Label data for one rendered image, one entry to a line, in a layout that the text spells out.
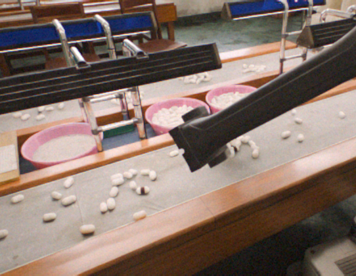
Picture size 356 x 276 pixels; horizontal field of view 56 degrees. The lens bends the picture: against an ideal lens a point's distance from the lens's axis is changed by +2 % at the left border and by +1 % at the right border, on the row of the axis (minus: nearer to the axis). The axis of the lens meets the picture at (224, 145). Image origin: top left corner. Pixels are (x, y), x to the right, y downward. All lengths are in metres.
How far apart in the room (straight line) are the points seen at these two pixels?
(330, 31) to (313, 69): 0.87
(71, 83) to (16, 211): 0.41
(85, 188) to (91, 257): 0.30
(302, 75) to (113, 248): 0.61
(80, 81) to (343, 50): 0.66
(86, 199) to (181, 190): 0.28
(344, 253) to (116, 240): 0.74
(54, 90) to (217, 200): 0.50
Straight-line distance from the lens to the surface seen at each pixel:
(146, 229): 0.87
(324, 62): 0.41
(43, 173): 1.17
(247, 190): 0.94
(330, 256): 1.20
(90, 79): 0.90
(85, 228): 0.93
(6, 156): 1.29
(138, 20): 1.50
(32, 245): 0.97
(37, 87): 0.90
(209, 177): 1.03
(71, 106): 1.64
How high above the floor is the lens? 1.38
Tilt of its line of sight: 33 degrees down
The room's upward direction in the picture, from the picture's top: 1 degrees counter-clockwise
